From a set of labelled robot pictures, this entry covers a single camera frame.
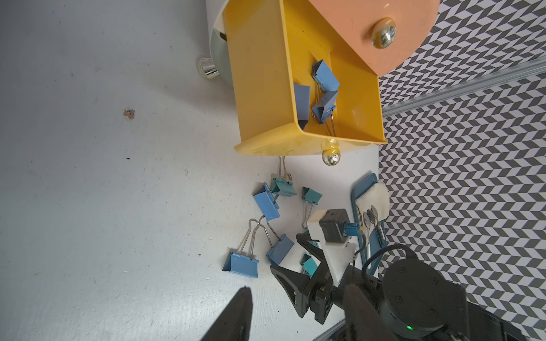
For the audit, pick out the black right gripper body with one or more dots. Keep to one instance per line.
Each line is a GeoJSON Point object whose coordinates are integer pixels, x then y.
{"type": "Point", "coordinates": [413, 299]}

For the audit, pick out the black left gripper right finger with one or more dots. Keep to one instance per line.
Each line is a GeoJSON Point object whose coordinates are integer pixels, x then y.
{"type": "Point", "coordinates": [362, 320]}

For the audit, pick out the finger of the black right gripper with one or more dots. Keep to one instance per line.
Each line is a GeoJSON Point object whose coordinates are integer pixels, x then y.
{"type": "Point", "coordinates": [312, 248]}
{"type": "Point", "coordinates": [300, 288]}

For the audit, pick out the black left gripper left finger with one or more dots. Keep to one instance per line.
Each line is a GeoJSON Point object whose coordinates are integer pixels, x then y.
{"type": "Point", "coordinates": [234, 323]}

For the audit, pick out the blue binder clip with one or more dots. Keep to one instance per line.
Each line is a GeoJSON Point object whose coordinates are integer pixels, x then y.
{"type": "Point", "coordinates": [323, 111]}
{"type": "Point", "coordinates": [282, 246]}
{"type": "Point", "coordinates": [241, 263]}
{"type": "Point", "coordinates": [302, 95]}
{"type": "Point", "coordinates": [324, 77]}
{"type": "Point", "coordinates": [267, 203]}

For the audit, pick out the yellow drawer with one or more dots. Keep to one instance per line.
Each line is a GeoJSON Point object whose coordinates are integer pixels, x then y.
{"type": "Point", "coordinates": [272, 47]}

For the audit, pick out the green binder clip centre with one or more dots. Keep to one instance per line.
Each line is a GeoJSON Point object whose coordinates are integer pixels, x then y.
{"type": "Point", "coordinates": [308, 265]}

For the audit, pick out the green binder clip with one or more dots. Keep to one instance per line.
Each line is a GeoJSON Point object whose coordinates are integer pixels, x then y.
{"type": "Point", "coordinates": [308, 265]}
{"type": "Point", "coordinates": [282, 184]}
{"type": "Point", "coordinates": [310, 199]}

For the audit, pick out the green binder clip upper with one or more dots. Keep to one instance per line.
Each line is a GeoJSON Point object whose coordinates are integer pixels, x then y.
{"type": "Point", "coordinates": [310, 199]}

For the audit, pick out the green binder clip top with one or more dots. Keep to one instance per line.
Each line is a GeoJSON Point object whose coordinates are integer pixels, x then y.
{"type": "Point", "coordinates": [282, 184]}

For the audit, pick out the white round drawer cabinet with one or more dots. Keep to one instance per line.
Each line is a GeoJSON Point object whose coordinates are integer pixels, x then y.
{"type": "Point", "coordinates": [218, 63]}

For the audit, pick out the teal cutting board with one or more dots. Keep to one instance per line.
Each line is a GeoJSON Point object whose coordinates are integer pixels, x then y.
{"type": "Point", "coordinates": [359, 188]}

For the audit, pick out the metal spoons on cloth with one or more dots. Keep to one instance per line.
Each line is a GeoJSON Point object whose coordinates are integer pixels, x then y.
{"type": "Point", "coordinates": [375, 233]}

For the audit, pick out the beige cloth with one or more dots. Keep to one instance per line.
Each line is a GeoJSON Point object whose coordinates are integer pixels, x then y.
{"type": "Point", "coordinates": [377, 196]}

